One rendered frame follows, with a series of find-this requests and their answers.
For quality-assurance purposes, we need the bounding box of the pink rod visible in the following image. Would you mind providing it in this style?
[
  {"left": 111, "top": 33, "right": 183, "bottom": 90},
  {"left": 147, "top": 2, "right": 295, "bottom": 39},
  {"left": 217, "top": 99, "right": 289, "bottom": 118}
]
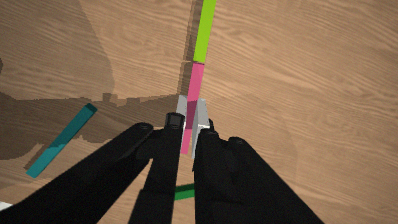
[{"left": 181, "top": 62, "right": 204, "bottom": 154}]

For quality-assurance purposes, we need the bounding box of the turquoise rod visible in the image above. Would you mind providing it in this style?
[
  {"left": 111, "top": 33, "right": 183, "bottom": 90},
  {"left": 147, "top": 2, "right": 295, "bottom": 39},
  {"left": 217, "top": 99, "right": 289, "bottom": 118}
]
[{"left": 26, "top": 103, "right": 98, "bottom": 179}]

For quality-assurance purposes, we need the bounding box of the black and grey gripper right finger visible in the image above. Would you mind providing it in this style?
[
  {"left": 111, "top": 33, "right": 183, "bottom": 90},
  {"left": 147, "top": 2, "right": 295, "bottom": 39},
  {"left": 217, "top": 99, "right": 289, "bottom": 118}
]
[{"left": 191, "top": 98, "right": 325, "bottom": 224}]

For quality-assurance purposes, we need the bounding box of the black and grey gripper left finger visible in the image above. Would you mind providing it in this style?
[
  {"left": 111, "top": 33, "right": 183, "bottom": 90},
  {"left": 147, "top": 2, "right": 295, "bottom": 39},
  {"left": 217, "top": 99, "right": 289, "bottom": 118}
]
[{"left": 0, "top": 95, "right": 187, "bottom": 224}]

